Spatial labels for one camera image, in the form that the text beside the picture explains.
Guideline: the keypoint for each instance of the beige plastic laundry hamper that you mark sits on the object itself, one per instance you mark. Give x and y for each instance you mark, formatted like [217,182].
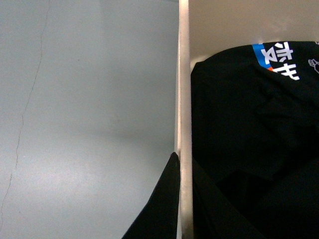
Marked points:
[208,27]

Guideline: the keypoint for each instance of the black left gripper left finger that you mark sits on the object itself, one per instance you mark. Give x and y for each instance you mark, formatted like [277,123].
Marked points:
[158,218]

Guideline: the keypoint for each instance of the black printed t-shirt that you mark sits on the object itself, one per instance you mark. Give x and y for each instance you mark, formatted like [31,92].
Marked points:
[255,132]

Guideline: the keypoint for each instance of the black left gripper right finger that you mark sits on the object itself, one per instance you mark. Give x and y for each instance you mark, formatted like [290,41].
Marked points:
[220,217]

